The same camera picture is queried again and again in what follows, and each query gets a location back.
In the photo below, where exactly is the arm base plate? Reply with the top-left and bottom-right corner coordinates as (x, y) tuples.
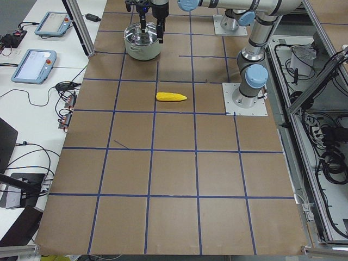
(222, 83), (268, 116)
(213, 15), (248, 37)

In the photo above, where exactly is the pale green steel pot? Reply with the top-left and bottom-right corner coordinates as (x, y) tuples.
(123, 22), (161, 61)

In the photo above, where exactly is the black power adapter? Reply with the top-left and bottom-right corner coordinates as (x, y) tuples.
(85, 14), (101, 22)

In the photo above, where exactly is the teach pendant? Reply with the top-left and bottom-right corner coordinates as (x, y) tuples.
(11, 49), (57, 84)
(34, 11), (71, 37)

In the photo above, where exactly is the aluminium frame post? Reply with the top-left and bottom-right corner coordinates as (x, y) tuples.
(62, 0), (95, 57)

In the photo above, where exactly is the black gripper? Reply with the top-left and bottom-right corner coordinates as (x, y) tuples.
(125, 0), (169, 44)

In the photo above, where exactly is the lower teach pendant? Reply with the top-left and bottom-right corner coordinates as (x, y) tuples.
(11, 49), (57, 84)

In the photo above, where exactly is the glass pot lid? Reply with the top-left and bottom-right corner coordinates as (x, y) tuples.
(124, 22), (158, 46)

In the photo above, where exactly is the upper teach pendant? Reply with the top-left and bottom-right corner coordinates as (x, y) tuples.
(34, 11), (71, 37)

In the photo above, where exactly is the yellow corn cob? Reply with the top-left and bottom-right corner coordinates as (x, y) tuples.
(156, 92), (188, 102)

